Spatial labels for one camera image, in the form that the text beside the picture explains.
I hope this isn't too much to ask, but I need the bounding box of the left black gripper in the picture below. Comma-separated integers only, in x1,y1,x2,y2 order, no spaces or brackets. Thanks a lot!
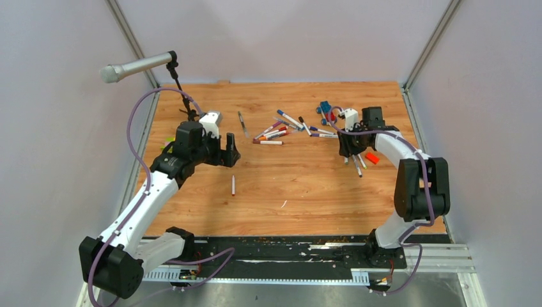
192,130,241,168

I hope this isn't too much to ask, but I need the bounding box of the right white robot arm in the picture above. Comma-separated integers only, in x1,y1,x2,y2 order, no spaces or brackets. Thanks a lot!
336,107,451,267

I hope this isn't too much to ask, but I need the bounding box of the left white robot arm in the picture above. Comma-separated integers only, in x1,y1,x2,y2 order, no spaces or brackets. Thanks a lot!
79,122,240,299

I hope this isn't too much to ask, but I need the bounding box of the silver grey pen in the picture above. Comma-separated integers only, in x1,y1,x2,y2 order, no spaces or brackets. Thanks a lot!
237,111,250,138

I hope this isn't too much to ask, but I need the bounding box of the brown capped white marker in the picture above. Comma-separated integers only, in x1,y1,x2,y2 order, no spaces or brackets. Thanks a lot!
252,140,283,145

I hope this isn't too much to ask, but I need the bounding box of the orange red toy brick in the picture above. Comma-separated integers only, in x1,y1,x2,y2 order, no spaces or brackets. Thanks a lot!
365,152,380,164

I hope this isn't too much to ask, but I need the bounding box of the orange capped white marker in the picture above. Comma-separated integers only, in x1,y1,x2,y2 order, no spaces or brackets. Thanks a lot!
258,130,287,141

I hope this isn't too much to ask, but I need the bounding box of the light green white marker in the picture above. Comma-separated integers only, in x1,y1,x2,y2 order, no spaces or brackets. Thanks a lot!
356,154,367,169

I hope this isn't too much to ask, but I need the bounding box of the blue red toy brick car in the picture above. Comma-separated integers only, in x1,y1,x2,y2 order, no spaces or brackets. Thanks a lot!
316,100,337,125

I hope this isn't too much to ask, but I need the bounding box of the grey tipped white marker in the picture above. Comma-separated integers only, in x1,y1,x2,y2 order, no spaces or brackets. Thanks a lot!
352,155,363,178

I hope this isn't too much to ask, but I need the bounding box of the dark blue capped marker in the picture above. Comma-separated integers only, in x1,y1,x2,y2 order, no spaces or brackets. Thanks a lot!
309,126,334,134

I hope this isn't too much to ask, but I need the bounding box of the green pink toy brick stack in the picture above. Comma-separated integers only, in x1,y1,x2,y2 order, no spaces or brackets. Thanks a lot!
160,137,176,153

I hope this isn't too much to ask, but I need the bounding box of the red capped white marker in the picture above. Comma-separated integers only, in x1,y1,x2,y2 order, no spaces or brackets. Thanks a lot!
260,127,290,141

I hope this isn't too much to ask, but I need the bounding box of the grey capped marker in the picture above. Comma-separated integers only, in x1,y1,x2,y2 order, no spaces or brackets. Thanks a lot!
274,117,299,130

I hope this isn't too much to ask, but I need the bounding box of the black capped white marker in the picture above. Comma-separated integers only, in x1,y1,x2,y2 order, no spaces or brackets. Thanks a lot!
298,116,312,136

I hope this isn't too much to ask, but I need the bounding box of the blue capped white marker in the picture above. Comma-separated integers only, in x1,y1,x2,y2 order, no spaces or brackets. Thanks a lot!
277,109,304,130

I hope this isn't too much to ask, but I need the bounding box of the silver microphone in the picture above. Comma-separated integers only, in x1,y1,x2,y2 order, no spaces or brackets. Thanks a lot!
99,51,177,84

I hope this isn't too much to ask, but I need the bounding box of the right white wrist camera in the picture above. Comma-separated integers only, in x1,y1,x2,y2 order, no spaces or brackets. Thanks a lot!
339,108,359,132

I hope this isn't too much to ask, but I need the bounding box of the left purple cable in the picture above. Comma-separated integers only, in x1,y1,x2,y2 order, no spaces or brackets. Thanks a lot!
87,87,235,307

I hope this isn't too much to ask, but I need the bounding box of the grey slotted cable duct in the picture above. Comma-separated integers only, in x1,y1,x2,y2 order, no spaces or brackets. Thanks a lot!
142,267,371,287

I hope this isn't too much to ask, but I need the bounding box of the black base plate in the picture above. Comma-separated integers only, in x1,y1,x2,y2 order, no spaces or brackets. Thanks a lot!
179,235,407,280

